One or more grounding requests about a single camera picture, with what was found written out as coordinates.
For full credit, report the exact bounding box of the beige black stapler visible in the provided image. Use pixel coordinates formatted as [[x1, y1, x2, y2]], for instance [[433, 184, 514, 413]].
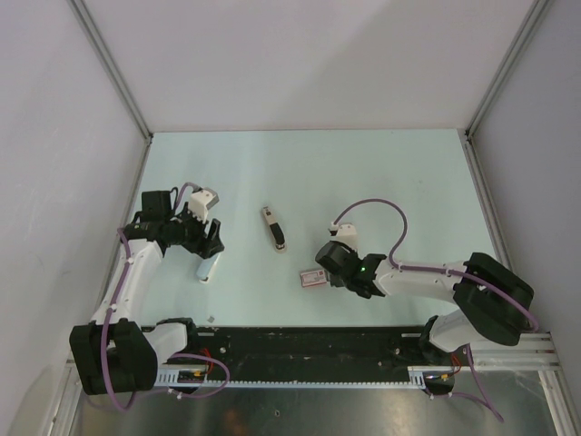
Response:
[[261, 206, 287, 253]]

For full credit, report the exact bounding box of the red white staple box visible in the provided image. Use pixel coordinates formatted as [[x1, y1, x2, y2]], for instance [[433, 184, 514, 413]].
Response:
[[300, 269, 329, 288]]

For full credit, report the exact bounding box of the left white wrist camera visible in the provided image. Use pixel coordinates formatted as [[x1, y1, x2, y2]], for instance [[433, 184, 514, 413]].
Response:
[[188, 188, 220, 223]]

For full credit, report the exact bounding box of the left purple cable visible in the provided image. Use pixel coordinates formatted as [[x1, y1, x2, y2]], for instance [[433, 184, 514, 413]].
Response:
[[88, 181, 231, 412]]

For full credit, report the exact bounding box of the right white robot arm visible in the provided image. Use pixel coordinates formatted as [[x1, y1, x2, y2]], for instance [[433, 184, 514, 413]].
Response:
[[315, 241, 536, 364]]

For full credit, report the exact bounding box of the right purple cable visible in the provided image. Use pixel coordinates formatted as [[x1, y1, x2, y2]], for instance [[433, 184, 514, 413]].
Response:
[[330, 198, 541, 423]]

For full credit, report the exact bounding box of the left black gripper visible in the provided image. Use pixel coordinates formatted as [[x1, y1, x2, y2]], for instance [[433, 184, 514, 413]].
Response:
[[165, 202, 223, 259]]

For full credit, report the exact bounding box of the aluminium frame rail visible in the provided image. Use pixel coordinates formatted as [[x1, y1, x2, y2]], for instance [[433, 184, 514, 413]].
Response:
[[67, 331, 559, 396]]

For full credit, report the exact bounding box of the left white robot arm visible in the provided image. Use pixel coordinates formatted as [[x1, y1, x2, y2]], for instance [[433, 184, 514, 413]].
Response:
[[69, 183, 224, 395]]

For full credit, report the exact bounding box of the purple cable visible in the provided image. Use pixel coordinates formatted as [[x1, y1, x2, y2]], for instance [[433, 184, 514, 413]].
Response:
[[330, 198, 541, 423], [88, 181, 231, 412]]

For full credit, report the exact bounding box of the blue white staple remover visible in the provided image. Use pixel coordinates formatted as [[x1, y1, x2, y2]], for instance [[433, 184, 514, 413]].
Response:
[[196, 253, 221, 283]]

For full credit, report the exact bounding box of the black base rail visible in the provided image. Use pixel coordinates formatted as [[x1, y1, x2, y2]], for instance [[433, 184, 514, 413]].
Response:
[[135, 324, 476, 382]]

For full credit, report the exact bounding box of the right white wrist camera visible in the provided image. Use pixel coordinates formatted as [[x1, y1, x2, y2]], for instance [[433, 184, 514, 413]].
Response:
[[329, 223, 358, 251]]

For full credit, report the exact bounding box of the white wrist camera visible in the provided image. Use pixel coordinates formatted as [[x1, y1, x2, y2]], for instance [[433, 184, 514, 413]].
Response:
[[329, 223, 358, 251], [188, 188, 220, 223]]

